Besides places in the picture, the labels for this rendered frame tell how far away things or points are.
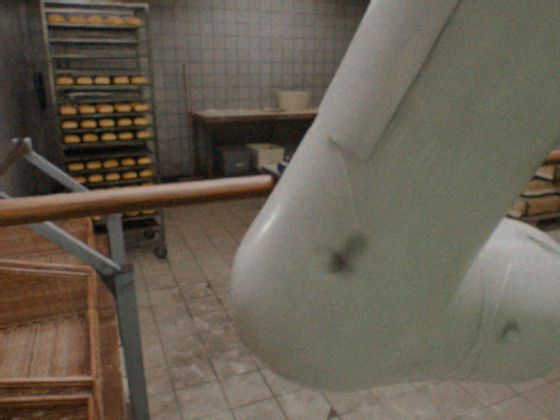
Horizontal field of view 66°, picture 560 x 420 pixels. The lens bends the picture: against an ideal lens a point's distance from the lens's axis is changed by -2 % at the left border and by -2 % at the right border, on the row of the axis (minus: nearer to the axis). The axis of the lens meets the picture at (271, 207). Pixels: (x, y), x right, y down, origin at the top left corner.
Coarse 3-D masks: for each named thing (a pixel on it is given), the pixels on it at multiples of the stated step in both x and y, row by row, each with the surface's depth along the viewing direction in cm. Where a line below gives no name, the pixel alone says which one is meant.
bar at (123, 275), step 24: (24, 144) 115; (0, 168) 84; (48, 168) 123; (0, 192) 78; (120, 216) 133; (72, 240) 85; (120, 240) 135; (96, 264) 88; (120, 264) 137; (120, 288) 90; (120, 312) 91; (144, 384) 98; (144, 408) 100
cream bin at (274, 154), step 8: (256, 144) 562; (264, 144) 566; (256, 152) 517; (264, 152) 516; (272, 152) 520; (280, 152) 525; (256, 160) 523; (264, 160) 520; (272, 160) 524; (280, 160) 528; (256, 168) 527
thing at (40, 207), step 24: (96, 192) 50; (120, 192) 51; (144, 192) 52; (168, 192) 53; (192, 192) 54; (216, 192) 55; (240, 192) 56; (264, 192) 58; (0, 216) 46; (24, 216) 47; (48, 216) 48; (72, 216) 49; (96, 216) 51
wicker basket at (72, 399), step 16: (0, 400) 79; (16, 400) 80; (32, 400) 81; (48, 400) 82; (64, 400) 83; (80, 400) 85; (96, 400) 85; (0, 416) 79; (16, 416) 81; (32, 416) 82; (48, 416) 83; (64, 416) 85; (80, 416) 86; (96, 416) 87
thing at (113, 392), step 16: (96, 240) 207; (112, 304) 150; (112, 320) 140; (112, 336) 131; (112, 352) 124; (48, 368) 117; (112, 368) 117; (112, 384) 111; (112, 400) 105; (112, 416) 100
